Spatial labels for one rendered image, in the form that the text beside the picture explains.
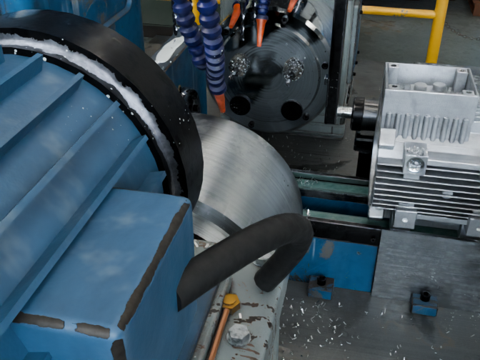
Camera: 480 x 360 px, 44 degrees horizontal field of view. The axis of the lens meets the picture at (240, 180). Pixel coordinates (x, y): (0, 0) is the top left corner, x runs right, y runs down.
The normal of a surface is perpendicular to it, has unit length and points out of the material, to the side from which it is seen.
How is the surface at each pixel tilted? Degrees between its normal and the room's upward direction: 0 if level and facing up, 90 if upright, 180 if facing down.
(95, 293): 0
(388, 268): 90
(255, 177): 39
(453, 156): 0
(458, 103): 90
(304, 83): 90
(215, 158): 17
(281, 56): 90
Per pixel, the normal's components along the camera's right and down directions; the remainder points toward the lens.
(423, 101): -0.20, 0.53
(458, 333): 0.00, -0.84
